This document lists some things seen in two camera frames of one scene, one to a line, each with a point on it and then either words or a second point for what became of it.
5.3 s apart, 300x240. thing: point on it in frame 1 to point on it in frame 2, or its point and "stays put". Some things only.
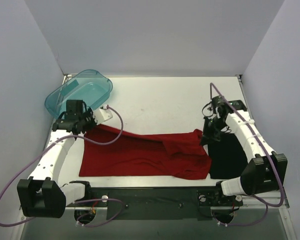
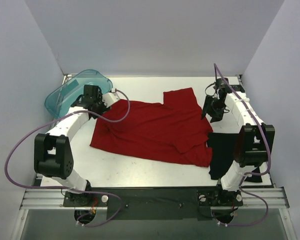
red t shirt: [179, 155] to [174, 131]
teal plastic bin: [91, 86] stays put
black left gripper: [87, 122] to [83, 100]
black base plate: [173, 203] stays put
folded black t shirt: [227, 157] stays put
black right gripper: [209, 132] to [212, 105]
